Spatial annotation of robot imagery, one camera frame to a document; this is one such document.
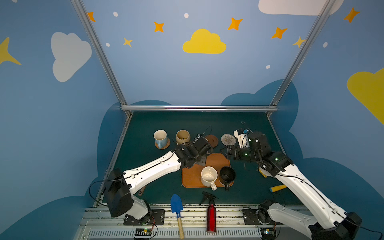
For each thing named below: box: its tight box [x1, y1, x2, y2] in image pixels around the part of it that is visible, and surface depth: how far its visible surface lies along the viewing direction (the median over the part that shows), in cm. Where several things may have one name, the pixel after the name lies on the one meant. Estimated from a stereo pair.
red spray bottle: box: [199, 191, 219, 234], surface depth 75 cm
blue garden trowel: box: [170, 194, 184, 240], surface depth 79 cm
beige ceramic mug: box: [175, 129, 191, 145], surface depth 100 cm
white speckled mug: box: [200, 166, 218, 191], surface depth 84 cm
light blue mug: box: [153, 129, 168, 149], surface depth 98 cm
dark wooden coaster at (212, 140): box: [205, 134, 219, 148], surface depth 107 cm
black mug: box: [219, 166, 236, 191], surface depth 84 cm
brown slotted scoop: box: [138, 185, 147, 196], surface depth 84 cm
